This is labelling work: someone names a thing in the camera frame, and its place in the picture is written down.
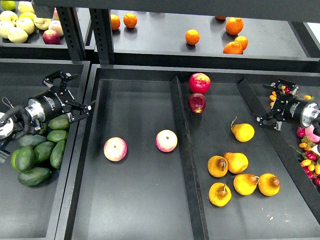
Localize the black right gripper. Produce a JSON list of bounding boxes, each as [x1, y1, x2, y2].
[[256, 78, 312, 131]]

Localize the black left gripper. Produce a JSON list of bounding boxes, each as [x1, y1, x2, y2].
[[26, 70, 96, 123]]

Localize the yellow pear with stem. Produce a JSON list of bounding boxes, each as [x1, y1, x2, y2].
[[208, 182, 232, 207]]

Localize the dark green avocado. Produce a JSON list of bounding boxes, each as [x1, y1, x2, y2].
[[50, 140, 67, 169]]

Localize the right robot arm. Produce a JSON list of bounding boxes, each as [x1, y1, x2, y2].
[[256, 79, 320, 136]]

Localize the green avocado top right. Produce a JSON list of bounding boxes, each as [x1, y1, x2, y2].
[[48, 114, 70, 130]]

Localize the yellow pear upper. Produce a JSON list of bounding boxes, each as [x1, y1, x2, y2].
[[230, 116, 255, 143]]

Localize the green avocado middle right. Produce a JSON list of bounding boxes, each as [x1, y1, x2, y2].
[[47, 130, 68, 143]]

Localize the green avocado centre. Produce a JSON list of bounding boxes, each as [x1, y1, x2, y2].
[[34, 141, 56, 164]]

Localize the green avocado middle left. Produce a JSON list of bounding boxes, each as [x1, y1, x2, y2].
[[17, 134, 47, 148]]

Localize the yellow pear middle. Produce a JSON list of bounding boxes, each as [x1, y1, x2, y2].
[[223, 152, 249, 174]]

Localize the bright green avocado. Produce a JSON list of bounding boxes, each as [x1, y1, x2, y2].
[[10, 146, 35, 173]]

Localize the yellow pear lower right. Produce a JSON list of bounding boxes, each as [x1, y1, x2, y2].
[[258, 173, 280, 197]]

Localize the yellow pear brown base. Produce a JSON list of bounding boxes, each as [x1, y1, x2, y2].
[[207, 155, 228, 178]]

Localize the dark avocado bottom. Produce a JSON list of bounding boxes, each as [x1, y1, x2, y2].
[[18, 167, 52, 187]]

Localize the yellow pear lower left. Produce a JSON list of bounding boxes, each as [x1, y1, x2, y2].
[[233, 173, 260, 196]]

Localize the orange cherry tomato bunch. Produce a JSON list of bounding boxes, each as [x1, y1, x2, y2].
[[269, 85, 286, 108]]

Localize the red cherry tomato bunch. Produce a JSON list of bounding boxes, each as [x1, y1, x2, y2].
[[284, 86, 299, 96]]

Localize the pink peach right edge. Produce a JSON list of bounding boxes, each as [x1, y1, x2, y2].
[[305, 125, 320, 144]]

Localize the red apple on shelf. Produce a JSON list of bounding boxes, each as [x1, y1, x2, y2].
[[42, 29, 61, 45]]

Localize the mixed cherry tomatoes lower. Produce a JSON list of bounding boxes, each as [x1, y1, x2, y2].
[[291, 126, 320, 189]]

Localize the orange front right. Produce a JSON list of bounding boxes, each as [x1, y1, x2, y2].
[[223, 41, 243, 55]]

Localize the orange small right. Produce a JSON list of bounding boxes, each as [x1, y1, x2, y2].
[[234, 35, 249, 51]]

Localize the pink apple left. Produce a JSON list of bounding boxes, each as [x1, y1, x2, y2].
[[103, 137, 128, 162]]

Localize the pink peach on shelf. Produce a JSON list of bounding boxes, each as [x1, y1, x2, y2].
[[48, 20, 64, 37]]

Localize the bright red apple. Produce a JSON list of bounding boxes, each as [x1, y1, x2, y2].
[[188, 72, 211, 95]]

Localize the dark red apple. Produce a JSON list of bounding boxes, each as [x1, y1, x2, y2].
[[187, 93, 207, 114]]

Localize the pale yellow apple front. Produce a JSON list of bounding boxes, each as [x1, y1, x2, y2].
[[7, 27, 28, 44]]

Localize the pale yellow apple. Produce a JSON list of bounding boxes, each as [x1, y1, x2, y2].
[[0, 21, 15, 39], [15, 17, 35, 35], [7, 27, 28, 44]]

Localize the pale yellow apple middle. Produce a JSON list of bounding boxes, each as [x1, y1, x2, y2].
[[15, 17, 35, 35]]

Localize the large orange right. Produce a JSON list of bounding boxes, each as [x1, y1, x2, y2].
[[225, 17, 244, 36]]

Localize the orange far left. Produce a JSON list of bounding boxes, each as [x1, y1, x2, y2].
[[110, 14, 121, 31]]

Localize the pale yellow apple left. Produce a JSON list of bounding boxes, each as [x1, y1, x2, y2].
[[0, 21, 15, 39]]

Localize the black tray divider left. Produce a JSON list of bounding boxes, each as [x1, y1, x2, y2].
[[169, 76, 209, 240]]

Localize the black left tray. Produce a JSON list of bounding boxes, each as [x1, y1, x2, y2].
[[0, 59, 90, 240]]

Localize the black shelf post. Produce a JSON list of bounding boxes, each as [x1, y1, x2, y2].
[[56, 6, 116, 65]]

